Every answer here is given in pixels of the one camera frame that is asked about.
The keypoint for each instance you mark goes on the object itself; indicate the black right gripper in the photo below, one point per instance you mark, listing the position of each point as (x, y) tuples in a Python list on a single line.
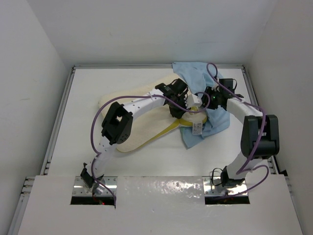
[(209, 90)]

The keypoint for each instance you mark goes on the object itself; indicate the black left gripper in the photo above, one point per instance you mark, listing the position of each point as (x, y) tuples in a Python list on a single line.
[(177, 113)]

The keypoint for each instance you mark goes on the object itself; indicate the light blue pillowcase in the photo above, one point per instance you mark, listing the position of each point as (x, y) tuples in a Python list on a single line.
[(197, 78)]

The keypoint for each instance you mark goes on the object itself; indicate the cream yellow-edged pillow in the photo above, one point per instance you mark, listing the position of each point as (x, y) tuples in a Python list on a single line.
[(154, 123)]

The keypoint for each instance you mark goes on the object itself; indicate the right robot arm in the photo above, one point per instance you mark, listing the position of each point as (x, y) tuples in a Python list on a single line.
[(260, 133)]

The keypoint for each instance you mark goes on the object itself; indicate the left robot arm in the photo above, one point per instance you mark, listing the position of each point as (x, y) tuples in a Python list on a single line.
[(118, 121)]

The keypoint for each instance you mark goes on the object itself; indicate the white pillow care label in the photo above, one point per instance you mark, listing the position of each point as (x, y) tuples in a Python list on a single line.
[(197, 128)]

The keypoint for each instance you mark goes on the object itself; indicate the white front cover board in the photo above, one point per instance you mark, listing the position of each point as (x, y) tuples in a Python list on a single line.
[(158, 206)]

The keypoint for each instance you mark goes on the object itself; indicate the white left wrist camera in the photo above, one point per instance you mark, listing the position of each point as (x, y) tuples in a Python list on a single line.
[(193, 101)]

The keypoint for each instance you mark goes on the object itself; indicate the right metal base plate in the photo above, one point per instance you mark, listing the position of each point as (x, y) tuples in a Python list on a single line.
[(212, 187)]

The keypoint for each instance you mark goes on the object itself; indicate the metal base plate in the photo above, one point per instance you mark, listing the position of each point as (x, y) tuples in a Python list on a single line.
[(80, 189), (212, 187)]

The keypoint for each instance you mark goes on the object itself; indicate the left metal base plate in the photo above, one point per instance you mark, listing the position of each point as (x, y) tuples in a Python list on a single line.
[(80, 189)]

